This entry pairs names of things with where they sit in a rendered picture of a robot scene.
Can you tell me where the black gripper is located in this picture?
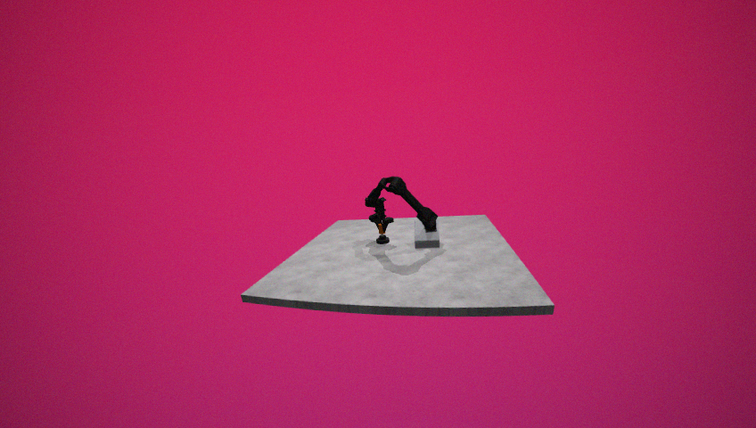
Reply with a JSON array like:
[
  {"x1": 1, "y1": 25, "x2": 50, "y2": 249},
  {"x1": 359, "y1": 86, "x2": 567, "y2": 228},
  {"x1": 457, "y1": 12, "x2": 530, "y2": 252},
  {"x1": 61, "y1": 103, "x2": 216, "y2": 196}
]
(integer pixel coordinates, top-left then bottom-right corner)
[{"x1": 374, "y1": 208, "x2": 394, "y2": 233}]

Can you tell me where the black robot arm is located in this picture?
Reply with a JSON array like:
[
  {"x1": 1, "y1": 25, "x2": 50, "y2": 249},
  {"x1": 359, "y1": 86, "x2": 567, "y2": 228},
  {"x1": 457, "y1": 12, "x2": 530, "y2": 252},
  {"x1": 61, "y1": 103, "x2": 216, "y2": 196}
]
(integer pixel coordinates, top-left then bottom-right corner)
[{"x1": 365, "y1": 176, "x2": 438, "y2": 233}]

